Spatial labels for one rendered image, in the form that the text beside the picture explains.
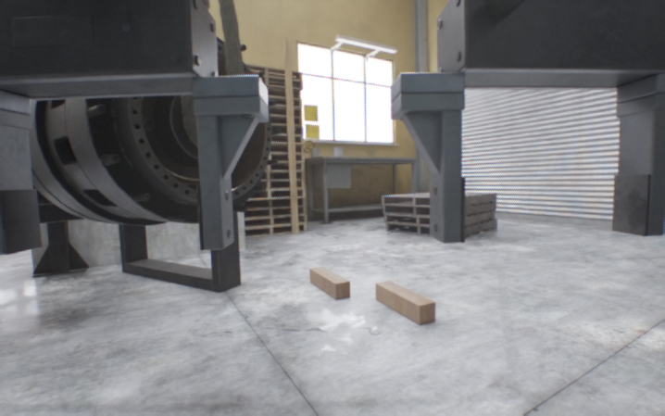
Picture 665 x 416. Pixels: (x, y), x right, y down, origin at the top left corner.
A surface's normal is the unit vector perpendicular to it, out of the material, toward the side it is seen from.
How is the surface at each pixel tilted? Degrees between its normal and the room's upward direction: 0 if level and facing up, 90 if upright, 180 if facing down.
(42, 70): 90
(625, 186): 90
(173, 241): 90
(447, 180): 90
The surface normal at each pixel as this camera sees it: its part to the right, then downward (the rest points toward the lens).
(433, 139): 0.03, 0.08
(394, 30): 0.49, 0.06
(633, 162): -1.00, 0.03
